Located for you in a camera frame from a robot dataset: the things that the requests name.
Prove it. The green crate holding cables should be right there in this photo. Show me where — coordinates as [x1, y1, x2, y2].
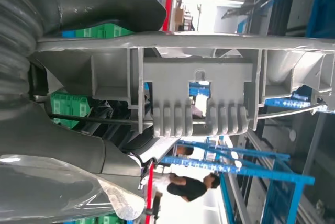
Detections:
[76, 214, 124, 224]

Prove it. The green plastic crate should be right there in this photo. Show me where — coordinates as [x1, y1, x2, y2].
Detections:
[61, 23, 134, 39]
[50, 92, 91, 129]

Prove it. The person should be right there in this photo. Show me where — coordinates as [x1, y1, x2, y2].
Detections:
[174, 145, 195, 157]
[154, 173, 221, 203]

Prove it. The blue metal shelf rack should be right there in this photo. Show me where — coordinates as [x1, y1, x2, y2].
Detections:
[143, 0, 335, 224]

